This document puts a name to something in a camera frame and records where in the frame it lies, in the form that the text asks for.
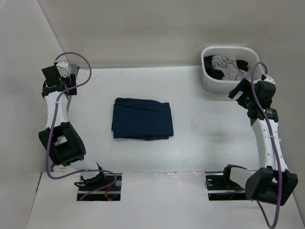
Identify white plastic laundry basket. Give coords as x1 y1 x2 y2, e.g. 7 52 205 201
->
201 46 260 94

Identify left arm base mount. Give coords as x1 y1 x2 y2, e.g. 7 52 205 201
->
74 174 122 201

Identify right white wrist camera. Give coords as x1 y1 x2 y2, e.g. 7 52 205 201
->
261 74 275 84

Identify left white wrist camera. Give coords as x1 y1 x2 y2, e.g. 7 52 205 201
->
54 61 70 78

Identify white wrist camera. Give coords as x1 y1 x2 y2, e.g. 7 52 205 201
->
261 74 275 84
54 61 70 78

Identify black crumpled garment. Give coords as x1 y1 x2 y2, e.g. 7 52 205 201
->
203 55 250 80

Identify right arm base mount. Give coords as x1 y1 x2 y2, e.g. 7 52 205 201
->
205 172 247 201

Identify dark blue denim trousers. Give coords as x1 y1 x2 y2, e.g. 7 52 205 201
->
112 98 174 141

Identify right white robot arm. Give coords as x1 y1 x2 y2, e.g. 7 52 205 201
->
221 77 298 206

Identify grey crumpled garment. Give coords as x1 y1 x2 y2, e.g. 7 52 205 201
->
212 55 252 81

